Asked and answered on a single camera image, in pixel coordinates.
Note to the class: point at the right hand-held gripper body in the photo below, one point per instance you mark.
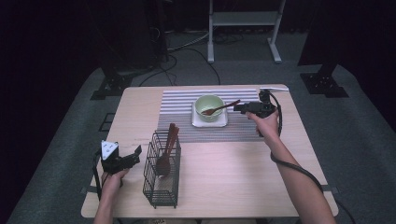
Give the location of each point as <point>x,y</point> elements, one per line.
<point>261,107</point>

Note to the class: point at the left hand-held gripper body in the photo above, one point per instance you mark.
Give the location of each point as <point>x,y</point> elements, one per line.
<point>113,161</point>

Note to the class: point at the brown wooden spoon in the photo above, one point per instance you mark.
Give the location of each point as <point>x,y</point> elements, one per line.
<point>163,165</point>
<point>221,107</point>

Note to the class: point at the green bowl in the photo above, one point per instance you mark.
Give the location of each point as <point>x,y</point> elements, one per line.
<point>207,102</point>

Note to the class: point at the person's right hand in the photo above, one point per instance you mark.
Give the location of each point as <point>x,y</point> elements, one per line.
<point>266,127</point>

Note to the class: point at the person's left hand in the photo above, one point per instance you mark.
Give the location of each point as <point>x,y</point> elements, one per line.
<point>112,183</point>

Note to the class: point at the grey tape strip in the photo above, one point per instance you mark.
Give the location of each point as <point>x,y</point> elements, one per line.
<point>330,189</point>
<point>88,189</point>

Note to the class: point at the white square plate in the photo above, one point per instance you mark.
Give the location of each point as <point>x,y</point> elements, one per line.
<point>199,123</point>

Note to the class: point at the striped placemat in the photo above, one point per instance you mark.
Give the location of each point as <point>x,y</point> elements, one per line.
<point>177,105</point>

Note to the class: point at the black stand base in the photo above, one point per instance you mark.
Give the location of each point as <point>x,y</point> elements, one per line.
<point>325,84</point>
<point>110,87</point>

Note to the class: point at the white metal stand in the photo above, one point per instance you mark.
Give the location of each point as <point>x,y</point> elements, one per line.
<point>246,18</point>

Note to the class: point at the dark equipment cabinet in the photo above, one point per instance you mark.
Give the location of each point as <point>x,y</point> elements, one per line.
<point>137,37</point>

